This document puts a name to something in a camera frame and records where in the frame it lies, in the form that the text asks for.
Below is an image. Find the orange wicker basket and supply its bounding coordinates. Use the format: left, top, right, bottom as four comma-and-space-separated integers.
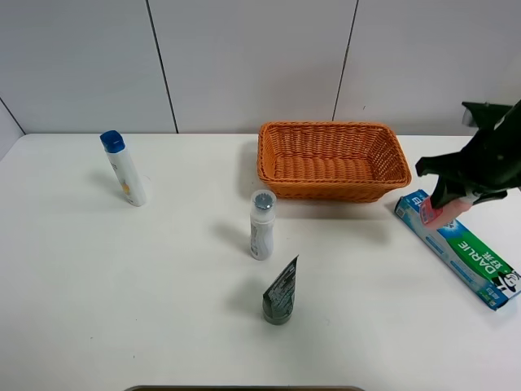
257, 121, 412, 203

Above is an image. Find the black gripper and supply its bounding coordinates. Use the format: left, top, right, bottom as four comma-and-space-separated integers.
415, 102, 520, 209

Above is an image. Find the dark green standing tube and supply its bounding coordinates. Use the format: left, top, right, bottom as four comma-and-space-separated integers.
262, 256, 298, 325

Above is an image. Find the pink bottle with white cap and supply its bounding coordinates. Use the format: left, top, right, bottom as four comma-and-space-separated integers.
419, 195, 479, 230

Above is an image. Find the green Darlie toothpaste box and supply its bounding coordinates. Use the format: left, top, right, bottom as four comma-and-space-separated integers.
394, 189, 520, 310

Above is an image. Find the white bottle with blue cap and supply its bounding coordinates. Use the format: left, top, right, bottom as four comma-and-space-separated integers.
99, 130, 147, 207

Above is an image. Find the white bottle with clear cap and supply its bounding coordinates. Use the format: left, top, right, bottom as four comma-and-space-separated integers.
250, 190, 277, 261

